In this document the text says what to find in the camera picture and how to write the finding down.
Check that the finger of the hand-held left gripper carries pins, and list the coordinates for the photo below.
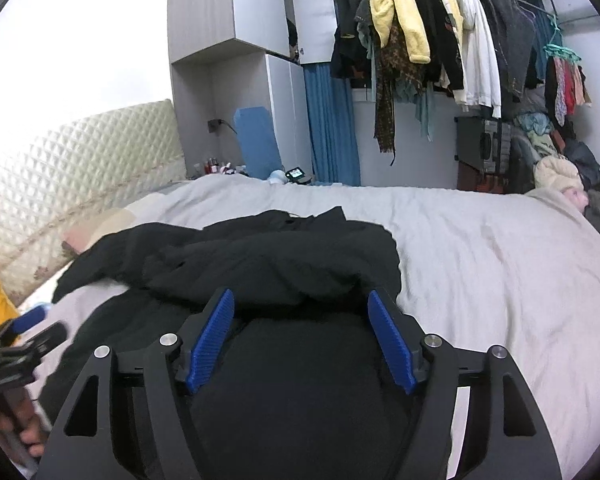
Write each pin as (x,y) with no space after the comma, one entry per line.
(27,320)
(45,336)

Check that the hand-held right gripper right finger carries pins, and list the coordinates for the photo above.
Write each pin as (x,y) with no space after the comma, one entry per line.
(391,342)

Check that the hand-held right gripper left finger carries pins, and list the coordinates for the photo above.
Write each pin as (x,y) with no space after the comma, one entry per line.
(212,340)

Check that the black garment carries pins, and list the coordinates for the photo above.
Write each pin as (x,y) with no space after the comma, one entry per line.
(260,265)

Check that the pile of clothes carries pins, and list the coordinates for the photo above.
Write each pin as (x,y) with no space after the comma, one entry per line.
(560,170)

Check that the colourful hanging clothes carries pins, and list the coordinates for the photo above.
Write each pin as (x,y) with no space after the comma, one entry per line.
(567,85)

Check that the teal clothes hanger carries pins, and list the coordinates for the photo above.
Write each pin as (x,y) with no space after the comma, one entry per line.
(560,50)

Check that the person's left hand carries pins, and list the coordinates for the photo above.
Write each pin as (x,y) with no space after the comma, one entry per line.
(30,430)

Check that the bed with white sheet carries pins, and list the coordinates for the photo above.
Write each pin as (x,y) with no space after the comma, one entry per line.
(480,280)

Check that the cream quilted headboard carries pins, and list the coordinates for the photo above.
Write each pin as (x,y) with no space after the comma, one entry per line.
(80,160)

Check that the group of cosmetic bottles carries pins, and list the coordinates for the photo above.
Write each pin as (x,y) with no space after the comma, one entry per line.
(217,165)

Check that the small screen device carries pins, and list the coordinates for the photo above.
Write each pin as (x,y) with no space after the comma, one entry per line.
(297,175)

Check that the blue cushion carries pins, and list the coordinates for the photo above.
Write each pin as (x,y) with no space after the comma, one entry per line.
(260,140)

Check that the dark storage shelf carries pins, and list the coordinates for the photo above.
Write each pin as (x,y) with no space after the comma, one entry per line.
(480,155)

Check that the blue curtain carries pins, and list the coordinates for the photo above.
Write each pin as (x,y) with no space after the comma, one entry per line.
(332,125)

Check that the teal hanging garment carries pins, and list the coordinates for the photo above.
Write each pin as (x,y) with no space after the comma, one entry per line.
(422,110)

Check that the leopard print scarf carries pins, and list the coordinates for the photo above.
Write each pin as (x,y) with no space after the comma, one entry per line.
(387,95)

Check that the white hoodie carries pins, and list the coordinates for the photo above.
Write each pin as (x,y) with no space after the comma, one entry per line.
(480,55)

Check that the black hanging jacket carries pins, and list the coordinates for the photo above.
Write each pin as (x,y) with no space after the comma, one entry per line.
(347,35)

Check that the black hanging coat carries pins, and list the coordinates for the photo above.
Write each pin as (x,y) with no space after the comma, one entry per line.
(442,35)

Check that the grey wardrobe cabinet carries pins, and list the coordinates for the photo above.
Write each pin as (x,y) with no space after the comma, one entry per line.
(230,20)

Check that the dark grey coat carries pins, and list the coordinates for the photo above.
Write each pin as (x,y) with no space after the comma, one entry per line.
(512,40)

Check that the yellow fleece jacket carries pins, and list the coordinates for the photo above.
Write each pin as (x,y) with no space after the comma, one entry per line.
(395,10)

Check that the wall socket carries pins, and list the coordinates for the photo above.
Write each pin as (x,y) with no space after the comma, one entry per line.
(215,126)

